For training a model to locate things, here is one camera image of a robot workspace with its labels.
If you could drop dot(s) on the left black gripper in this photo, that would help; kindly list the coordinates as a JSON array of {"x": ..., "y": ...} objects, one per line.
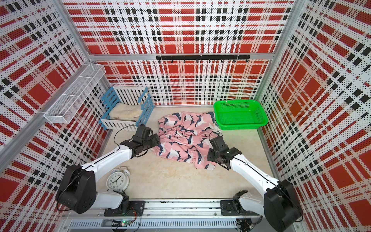
[{"x": 155, "y": 139}]

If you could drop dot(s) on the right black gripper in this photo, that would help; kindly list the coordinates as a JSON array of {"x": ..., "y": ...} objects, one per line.
[{"x": 209, "y": 154}]

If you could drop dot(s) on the pink shark print shorts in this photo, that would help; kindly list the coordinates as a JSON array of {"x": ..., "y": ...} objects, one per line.
[{"x": 185, "y": 137}]

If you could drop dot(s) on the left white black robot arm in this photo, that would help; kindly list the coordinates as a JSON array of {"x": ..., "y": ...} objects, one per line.
[{"x": 78, "y": 189}]

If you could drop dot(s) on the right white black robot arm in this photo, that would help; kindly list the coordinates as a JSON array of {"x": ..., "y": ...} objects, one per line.
[{"x": 277, "y": 201}]

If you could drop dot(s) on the beige folded towel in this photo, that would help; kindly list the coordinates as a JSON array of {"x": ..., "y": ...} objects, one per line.
[{"x": 125, "y": 112}]

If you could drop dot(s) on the blue and white slatted crate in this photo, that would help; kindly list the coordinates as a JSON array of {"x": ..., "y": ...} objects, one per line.
[{"x": 130, "y": 96}]

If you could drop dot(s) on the green plastic basket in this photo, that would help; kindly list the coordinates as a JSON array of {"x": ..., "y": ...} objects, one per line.
[{"x": 239, "y": 115}]

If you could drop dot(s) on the white twin bell alarm clock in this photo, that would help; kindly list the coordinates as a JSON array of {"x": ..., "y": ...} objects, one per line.
[{"x": 118, "y": 179}]

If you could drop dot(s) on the green circuit board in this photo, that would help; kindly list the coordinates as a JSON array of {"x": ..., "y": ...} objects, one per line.
[{"x": 121, "y": 223}]

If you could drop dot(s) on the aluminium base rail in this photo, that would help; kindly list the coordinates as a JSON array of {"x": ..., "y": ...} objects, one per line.
[{"x": 166, "y": 215}]

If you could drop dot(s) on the white wire mesh shelf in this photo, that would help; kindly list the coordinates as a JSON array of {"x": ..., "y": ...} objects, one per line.
[{"x": 65, "y": 107}]

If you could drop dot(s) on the black wall hook rail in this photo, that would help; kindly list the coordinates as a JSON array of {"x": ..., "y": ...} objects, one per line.
[{"x": 202, "y": 57}]

